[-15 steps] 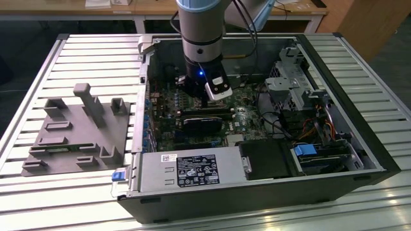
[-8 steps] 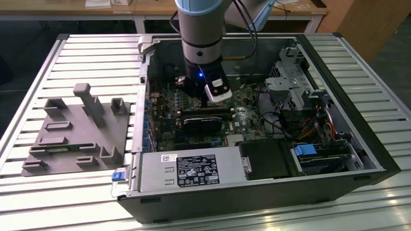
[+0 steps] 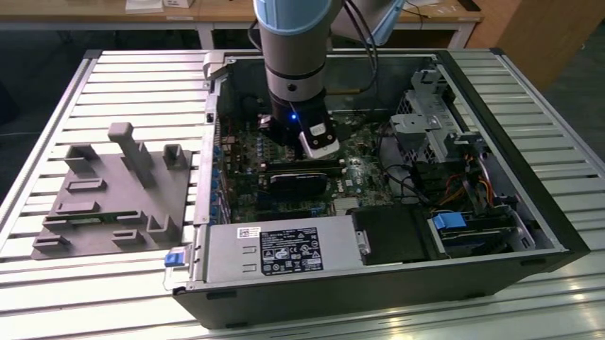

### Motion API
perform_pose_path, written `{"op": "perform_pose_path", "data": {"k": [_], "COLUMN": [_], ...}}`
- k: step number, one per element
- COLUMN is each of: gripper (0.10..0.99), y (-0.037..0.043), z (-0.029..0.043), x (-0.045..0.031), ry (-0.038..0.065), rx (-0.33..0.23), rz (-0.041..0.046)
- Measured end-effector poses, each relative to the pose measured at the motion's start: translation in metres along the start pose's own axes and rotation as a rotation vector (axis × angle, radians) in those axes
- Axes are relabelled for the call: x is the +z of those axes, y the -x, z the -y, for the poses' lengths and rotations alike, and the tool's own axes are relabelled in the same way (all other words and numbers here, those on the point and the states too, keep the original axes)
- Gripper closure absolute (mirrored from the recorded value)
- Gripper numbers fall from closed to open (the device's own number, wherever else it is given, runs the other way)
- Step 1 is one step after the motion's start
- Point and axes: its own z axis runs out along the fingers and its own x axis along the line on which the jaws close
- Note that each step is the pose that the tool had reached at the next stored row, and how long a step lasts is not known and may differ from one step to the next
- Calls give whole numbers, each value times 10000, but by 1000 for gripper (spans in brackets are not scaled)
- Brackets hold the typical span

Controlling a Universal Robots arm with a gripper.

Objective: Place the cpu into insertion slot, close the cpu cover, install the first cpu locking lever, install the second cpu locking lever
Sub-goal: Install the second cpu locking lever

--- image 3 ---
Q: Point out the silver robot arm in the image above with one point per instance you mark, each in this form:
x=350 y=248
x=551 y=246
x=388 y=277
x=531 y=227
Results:
x=292 y=53

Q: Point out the black graphics card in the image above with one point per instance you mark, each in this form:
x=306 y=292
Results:
x=298 y=186

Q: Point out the green motherboard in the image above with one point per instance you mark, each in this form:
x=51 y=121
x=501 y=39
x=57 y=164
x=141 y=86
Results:
x=363 y=170

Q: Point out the silver chipset heatsink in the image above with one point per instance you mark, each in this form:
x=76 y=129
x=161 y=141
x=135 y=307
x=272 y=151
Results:
x=346 y=205

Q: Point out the gray metal drive cage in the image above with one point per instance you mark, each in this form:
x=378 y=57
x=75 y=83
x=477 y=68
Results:
x=420 y=127

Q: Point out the gray power supply with label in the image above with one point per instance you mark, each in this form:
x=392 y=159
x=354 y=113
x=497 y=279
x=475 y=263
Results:
x=227 y=255

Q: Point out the gray plastic parts rack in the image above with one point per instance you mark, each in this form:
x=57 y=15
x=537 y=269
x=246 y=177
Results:
x=108 y=198

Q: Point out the blue case latch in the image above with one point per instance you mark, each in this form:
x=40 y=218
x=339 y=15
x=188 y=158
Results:
x=175 y=258

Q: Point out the hard disk in blue carrier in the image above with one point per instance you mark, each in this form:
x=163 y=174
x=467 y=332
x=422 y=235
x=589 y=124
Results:
x=449 y=221

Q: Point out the black open PC case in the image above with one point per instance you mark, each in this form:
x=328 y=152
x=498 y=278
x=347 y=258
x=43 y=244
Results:
x=378 y=294

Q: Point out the wooden desk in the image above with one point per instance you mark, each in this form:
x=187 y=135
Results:
x=71 y=12

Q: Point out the wooden cabinet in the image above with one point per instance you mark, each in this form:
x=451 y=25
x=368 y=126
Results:
x=543 y=35

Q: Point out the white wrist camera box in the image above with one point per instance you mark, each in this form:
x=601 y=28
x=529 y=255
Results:
x=320 y=143

